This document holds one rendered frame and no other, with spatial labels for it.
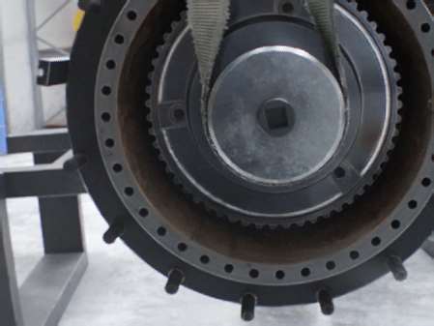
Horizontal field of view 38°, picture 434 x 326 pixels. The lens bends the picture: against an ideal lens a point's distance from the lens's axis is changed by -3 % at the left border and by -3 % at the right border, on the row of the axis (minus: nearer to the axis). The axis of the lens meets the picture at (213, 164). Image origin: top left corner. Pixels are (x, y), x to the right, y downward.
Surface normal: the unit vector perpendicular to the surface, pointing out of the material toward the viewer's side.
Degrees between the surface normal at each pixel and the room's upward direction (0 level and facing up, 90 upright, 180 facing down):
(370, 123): 90
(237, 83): 90
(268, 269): 90
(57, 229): 90
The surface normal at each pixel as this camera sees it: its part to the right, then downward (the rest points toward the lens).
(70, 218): 0.02, 0.17
